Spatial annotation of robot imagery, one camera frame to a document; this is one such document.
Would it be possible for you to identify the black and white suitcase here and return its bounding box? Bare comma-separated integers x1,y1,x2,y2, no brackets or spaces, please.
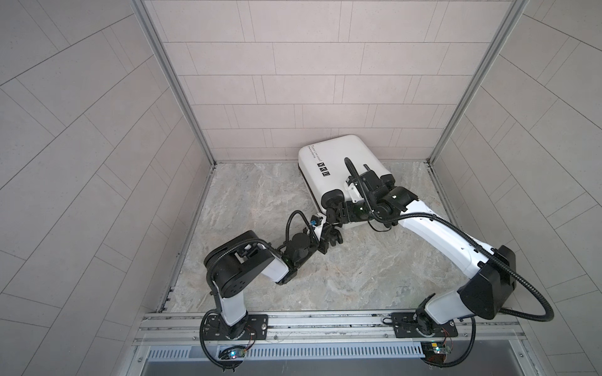
298,135,390,229

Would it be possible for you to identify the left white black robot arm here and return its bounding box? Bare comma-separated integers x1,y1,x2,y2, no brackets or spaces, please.
204,209,343,339

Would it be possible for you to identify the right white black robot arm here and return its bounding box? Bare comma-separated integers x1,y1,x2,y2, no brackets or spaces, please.
336,158,554,337

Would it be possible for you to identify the left green circuit board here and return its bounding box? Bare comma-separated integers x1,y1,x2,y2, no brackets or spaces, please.
219,346,249,361

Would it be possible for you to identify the green circuit board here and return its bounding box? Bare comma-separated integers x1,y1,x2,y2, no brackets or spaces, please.
420,342,452,365
219,346,249,361

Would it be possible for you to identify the right green circuit board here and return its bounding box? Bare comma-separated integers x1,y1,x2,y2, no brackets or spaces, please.
420,342,452,365

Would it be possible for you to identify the left black base cable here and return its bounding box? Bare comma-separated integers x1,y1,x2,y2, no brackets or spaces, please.
199,309,257,372

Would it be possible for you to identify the black base cable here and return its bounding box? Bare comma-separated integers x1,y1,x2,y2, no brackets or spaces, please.
420,316,477,368
199,309,257,372

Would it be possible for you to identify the aluminium mounting rail frame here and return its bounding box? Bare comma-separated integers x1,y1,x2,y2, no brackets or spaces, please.
119,310,545,375

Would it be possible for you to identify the right black base cable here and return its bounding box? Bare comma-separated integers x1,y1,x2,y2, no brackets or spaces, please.
420,316,477,368

